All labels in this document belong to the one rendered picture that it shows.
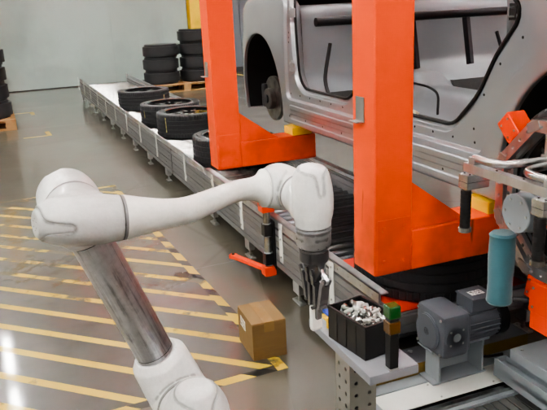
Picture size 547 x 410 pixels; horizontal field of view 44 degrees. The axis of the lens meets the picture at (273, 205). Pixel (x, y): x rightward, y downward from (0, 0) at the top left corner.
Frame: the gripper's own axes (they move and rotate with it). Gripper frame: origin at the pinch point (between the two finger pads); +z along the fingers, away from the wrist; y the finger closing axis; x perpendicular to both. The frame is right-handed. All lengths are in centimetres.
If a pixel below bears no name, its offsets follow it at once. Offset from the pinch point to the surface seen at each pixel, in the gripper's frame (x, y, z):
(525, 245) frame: 98, -19, 10
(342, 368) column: 26, -28, 41
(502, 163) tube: 77, -12, -25
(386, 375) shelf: 25.8, -3.6, 29.3
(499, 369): 95, -24, 63
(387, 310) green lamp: 27.4, -5.6, 8.8
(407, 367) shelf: 33.3, -3.0, 28.7
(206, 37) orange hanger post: 78, -251, -49
